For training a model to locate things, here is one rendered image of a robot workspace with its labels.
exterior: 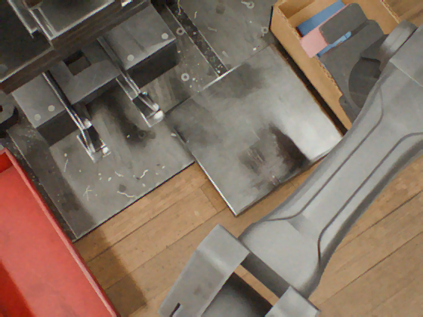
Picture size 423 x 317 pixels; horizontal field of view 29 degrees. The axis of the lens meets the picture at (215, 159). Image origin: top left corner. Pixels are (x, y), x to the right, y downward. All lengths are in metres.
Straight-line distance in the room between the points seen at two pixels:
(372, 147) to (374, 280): 0.45
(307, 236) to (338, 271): 0.46
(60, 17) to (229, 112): 0.31
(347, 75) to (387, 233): 0.30
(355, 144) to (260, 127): 0.45
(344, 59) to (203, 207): 0.32
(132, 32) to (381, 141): 0.48
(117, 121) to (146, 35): 0.13
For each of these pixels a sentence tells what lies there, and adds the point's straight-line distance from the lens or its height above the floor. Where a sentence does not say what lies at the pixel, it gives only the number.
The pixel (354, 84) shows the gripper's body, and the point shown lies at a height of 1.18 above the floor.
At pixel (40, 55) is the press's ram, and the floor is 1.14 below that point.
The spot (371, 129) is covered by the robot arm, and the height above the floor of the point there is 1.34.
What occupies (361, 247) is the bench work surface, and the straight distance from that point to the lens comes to 1.03.
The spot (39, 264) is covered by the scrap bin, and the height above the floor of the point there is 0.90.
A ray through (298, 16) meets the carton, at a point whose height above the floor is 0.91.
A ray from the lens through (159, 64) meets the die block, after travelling 1.04.
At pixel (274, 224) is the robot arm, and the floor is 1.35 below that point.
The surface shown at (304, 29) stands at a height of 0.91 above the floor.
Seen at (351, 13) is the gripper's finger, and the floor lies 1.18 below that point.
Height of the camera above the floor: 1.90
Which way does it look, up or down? 75 degrees down
